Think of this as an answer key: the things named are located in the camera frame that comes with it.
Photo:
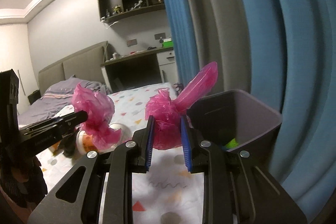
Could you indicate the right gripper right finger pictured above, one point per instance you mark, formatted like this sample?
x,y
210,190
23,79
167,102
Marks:
x,y
236,187

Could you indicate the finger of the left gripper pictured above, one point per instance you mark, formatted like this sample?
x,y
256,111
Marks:
x,y
50,130

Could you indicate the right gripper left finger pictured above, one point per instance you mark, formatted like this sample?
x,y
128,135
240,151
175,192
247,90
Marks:
x,y
98,189

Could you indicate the orange apple paper cup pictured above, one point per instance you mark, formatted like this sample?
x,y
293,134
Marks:
x,y
84,142

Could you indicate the green foam net sleeve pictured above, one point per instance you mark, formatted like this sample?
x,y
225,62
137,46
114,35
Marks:
x,y
231,144

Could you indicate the pink plastic bag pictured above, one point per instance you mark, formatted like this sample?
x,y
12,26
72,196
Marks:
x,y
100,109
167,112

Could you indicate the black plastic bag front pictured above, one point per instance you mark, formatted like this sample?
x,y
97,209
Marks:
x,y
68,144

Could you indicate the purple plastic trash bin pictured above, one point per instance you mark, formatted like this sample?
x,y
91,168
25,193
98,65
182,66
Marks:
x,y
237,115

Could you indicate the bed with grey bedding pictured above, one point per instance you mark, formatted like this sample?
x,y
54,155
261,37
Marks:
x,y
56,97

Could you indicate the patterned white tablecloth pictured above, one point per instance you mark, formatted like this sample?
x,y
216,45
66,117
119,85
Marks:
x,y
167,193

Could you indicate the grey upholstered headboard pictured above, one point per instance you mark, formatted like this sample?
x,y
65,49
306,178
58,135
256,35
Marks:
x,y
84,64

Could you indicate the dark desk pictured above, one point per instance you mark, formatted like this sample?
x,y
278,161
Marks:
x,y
133,70

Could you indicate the white drawer cabinet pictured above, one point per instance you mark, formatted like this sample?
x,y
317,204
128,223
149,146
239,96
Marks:
x,y
168,67

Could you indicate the green box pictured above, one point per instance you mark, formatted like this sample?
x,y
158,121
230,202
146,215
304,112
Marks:
x,y
167,43

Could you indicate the blue grey curtain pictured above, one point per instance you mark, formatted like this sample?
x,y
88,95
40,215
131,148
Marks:
x,y
283,53

